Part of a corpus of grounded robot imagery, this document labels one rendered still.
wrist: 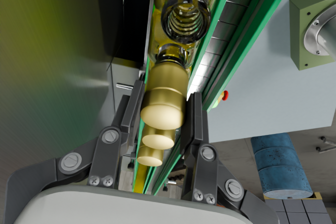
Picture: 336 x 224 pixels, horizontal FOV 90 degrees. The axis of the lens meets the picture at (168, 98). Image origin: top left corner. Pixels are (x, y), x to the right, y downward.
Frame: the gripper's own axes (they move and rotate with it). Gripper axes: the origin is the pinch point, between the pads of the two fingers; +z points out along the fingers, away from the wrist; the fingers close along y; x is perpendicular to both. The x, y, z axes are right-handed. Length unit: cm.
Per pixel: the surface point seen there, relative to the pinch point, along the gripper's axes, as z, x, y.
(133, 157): 21, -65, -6
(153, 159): 0.9, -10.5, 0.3
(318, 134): 134, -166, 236
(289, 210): 92, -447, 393
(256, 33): 20.7, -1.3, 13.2
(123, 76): 29.1, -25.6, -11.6
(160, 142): 0.9, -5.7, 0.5
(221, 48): 29.1, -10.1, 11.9
